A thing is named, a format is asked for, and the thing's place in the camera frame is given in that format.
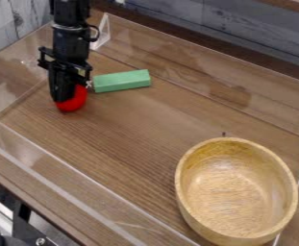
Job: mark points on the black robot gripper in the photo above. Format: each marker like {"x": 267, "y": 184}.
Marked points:
{"x": 64, "y": 60}

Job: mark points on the red plush strawberry toy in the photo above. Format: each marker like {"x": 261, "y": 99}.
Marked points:
{"x": 76, "y": 102}

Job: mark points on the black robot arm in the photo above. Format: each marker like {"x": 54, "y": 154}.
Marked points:
{"x": 70, "y": 13}

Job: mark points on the green rectangular block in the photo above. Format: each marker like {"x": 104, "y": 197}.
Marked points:
{"x": 120, "y": 81}

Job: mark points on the light wooden bowl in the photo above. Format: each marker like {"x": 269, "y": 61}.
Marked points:
{"x": 237, "y": 192}

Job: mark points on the clear acrylic table enclosure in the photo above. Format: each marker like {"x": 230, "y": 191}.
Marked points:
{"x": 94, "y": 169}

